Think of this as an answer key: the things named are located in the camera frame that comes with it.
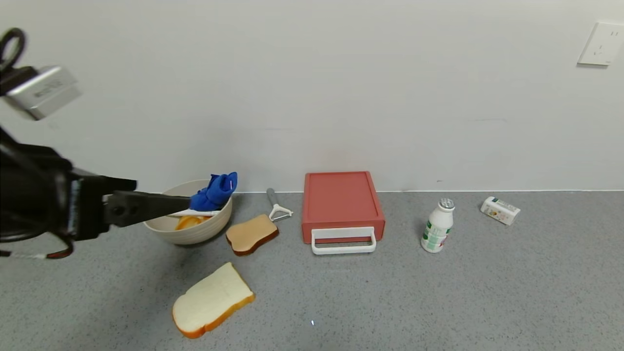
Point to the blue cloth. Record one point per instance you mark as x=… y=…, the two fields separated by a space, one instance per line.
x=214 y=195

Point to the white bread slice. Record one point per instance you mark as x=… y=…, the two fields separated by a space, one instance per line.
x=209 y=300

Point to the grey white peeler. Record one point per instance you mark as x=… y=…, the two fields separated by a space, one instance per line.
x=271 y=197

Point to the beige ribbed bowl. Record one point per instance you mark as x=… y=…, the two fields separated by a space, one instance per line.
x=195 y=236

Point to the white marker pen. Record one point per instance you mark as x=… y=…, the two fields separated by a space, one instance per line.
x=207 y=213

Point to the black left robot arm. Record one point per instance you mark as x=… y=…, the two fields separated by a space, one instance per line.
x=29 y=195

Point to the orange toy food piece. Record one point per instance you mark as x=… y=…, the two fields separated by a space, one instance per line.
x=190 y=223

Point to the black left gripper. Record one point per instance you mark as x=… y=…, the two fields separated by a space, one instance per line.
x=84 y=208

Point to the red drawer case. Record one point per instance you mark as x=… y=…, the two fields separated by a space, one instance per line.
x=341 y=200

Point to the white green drink bottle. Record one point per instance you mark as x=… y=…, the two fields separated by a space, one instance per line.
x=436 y=231

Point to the white wall outlet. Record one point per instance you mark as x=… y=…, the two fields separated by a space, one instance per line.
x=602 y=44

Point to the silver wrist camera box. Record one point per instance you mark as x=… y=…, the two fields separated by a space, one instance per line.
x=46 y=92

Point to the brown toast slice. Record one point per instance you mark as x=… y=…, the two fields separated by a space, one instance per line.
x=251 y=234

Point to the small white carton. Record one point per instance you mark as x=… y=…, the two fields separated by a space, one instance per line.
x=499 y=210

